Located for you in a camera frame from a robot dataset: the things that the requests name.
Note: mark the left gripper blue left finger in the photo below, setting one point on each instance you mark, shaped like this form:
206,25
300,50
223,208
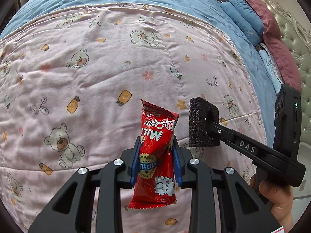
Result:
130,159

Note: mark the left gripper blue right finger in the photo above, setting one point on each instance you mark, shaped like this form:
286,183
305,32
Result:
181,157

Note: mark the red candy wrapper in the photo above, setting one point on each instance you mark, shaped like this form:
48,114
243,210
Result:
155,185

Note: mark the black foam block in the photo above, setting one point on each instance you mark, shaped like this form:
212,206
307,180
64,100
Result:
202,114

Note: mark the person's right hand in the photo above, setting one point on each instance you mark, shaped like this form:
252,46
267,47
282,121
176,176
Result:
282,199

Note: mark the maroon pillow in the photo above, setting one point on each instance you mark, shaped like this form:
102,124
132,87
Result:
281,54

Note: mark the pink bear-print quilt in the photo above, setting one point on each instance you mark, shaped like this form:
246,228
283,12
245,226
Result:
73,82

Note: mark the tufted beige headboard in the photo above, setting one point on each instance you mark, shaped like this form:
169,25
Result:
297,39

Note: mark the blue pillow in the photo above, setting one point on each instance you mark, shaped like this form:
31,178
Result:
246,19

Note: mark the blue bed sheet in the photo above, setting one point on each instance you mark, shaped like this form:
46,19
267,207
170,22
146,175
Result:
208,10

